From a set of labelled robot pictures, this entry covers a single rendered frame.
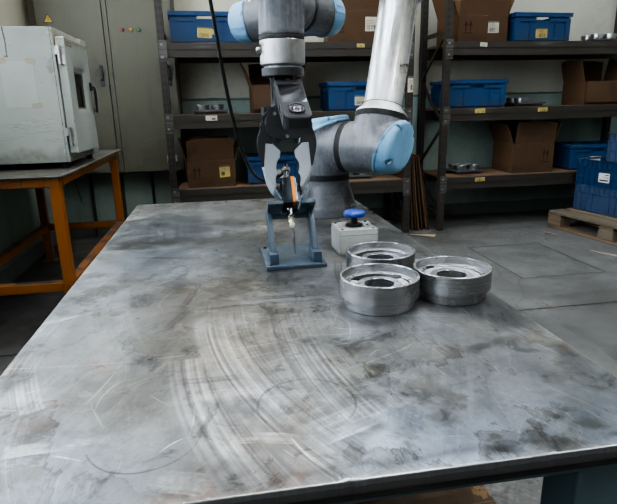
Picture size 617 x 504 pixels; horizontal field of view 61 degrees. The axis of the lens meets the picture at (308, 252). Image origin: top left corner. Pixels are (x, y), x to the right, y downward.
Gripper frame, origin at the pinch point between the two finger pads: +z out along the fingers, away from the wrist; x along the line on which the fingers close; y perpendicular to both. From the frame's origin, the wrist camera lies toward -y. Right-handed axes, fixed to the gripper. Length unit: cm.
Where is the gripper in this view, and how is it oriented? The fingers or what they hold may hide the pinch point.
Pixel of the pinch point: (288, 188)
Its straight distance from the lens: 92.6
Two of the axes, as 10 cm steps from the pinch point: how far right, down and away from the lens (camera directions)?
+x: -9.9, 0.7, -1.6
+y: -1.7, -2.6, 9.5
